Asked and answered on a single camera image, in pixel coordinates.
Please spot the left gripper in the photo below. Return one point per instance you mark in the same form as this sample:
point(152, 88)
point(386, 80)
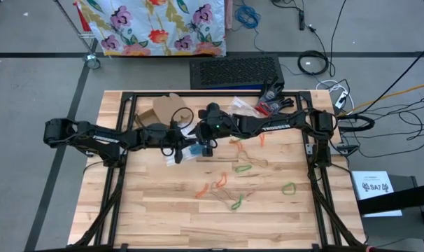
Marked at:
point(159, 134)

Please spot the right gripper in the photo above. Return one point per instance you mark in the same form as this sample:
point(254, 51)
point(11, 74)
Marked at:
point(215, 124)

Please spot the clear zip bag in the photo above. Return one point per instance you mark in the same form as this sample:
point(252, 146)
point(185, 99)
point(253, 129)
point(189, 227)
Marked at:
point(187, 152)
point(241, 106)

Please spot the wide blue rubber band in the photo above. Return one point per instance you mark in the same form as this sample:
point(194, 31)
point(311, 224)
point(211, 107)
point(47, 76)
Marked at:
point(196, 148)

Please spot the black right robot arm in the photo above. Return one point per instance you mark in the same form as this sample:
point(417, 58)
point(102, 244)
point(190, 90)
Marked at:
point(278, 126)

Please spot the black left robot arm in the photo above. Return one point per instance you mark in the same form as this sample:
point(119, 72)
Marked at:
point(103, 139)

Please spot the orange rubber band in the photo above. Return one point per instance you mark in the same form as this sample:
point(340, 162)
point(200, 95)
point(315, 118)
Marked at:
point(201, 191)
point(222, 182)
point(239, 145)
point(262, 140)

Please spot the large tan rubber band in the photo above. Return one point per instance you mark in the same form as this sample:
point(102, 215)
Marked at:
point(226, 206)

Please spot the stack of clear bags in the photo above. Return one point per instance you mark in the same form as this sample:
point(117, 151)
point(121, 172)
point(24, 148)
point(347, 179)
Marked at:
point(173, 159)

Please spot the open cardboard box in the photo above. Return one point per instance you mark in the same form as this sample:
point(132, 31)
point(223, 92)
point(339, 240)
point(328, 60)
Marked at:
point(163, 105)

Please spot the red resistance band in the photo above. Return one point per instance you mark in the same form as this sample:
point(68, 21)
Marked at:
point(275, 105)

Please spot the black perforated computer case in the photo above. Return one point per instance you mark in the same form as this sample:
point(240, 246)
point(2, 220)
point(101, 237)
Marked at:
point(233, 71)

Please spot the floral print curtain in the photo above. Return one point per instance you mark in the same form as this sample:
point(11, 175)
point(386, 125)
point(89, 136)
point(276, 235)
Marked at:
point(145, 28)

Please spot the pink hanging cloth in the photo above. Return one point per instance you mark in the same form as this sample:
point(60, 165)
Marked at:
point(229, 14)

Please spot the white power strip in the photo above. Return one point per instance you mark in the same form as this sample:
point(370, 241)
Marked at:
point(340, 99)

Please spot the black power strip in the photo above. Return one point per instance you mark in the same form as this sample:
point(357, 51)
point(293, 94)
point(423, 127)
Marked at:
point(301, 17)

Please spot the red hanging cloth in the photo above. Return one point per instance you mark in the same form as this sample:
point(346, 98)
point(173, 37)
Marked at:
point(82, 21)

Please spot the white paper sign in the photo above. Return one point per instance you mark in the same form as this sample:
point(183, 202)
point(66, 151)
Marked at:
point(373, 180)

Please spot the grey side table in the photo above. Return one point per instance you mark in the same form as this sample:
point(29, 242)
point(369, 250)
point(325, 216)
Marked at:
point(390, 231)

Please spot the black bar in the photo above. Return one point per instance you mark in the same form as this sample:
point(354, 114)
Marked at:
point(408, 197)

